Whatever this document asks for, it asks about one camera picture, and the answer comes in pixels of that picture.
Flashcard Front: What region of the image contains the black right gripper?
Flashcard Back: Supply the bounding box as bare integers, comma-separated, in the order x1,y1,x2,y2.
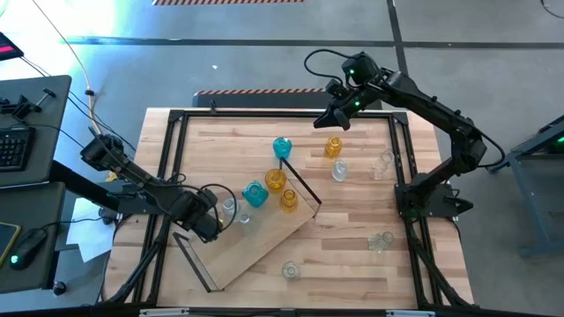
314,78,378,132

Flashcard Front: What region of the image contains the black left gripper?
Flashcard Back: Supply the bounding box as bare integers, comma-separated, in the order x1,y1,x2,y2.
174,189,224,243

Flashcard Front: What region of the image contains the cylindrical amber glass vase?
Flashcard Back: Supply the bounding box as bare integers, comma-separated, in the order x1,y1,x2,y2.
324,136,344,159

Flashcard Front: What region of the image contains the wide teal glass vase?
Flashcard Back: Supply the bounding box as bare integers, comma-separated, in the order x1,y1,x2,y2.
241,180,270,210

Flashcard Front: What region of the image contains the large ribbed amber glass jar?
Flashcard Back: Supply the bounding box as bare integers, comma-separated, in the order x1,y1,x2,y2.
263,168,288,193

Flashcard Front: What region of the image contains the narrow-neck amber glass vase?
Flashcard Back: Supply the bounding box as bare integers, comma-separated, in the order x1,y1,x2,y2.
280,188,299,212

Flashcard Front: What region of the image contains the ribbed clear glass jar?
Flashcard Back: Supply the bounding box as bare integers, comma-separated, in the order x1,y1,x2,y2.
280,261,302,283

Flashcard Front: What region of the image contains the ribbed clear glass vase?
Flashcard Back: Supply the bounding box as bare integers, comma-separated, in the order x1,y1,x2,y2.
221,196,241,217

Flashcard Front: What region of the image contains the labelled clear glass carafe vase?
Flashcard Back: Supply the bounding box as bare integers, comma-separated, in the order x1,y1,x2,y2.
237,210,259,237

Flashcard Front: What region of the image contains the small clear glass vase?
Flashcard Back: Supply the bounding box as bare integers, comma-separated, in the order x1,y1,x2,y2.
330,158,349,183

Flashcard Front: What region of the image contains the rounded teal glass vase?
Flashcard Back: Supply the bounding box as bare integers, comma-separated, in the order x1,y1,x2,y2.
271,136,293,160

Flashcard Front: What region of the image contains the black hazard-striped floor mat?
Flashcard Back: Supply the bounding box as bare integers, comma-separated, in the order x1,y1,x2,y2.
152,0,306,7
192,86,383,111

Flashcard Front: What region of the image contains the white paper sheet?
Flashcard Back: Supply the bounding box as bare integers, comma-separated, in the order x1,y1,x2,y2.
65,196,119,264

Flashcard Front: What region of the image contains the black diagonal strut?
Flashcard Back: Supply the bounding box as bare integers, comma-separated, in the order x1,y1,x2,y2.
47,158,122,213

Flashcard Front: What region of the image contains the black computer mouse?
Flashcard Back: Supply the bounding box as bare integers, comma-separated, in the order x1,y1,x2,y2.
8,227,48,271

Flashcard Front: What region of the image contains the dark grey desk panel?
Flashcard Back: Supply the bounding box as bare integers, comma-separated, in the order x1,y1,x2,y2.
0,181,67,295
0,74,73,189

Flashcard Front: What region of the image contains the grey metal side stand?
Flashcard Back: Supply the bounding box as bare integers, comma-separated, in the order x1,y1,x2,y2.
486,114,564,259

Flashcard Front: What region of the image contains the phone with yellow case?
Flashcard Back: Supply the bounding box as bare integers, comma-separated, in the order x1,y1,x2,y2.
0,221,22,269

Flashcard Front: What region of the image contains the black backlit keyboard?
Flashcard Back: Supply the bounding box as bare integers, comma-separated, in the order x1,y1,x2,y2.
0,126,36,173

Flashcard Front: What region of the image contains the black device with green light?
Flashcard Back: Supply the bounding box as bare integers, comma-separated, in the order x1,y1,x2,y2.
544,114,564,155

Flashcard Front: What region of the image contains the black desk clamp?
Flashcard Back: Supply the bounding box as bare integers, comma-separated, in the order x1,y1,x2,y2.
0,87,57,121

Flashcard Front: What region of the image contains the tablet with red screen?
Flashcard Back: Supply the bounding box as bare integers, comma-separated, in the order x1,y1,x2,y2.
0,31,26,62

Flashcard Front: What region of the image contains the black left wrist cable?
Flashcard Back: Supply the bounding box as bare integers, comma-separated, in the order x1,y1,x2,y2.
196,183,239,232

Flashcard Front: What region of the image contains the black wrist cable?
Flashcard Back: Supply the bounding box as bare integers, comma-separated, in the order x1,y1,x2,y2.
196,183,239,232
303,48,358,87

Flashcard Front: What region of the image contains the wooden tray with black handles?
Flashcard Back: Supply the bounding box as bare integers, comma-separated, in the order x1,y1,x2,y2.
171,156,323,294

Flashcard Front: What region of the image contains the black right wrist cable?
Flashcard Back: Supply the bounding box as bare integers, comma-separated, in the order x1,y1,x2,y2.
303,48,358,87

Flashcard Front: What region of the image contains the black aluminium table frame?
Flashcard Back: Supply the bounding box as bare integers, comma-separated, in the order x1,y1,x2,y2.
101,107,471,309

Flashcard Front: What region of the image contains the silver bracket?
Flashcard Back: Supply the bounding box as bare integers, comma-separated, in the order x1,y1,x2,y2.
386,309,436,317
139,307,190,317

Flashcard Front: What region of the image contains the beige cable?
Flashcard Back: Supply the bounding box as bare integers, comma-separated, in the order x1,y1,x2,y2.
30,0,97,127

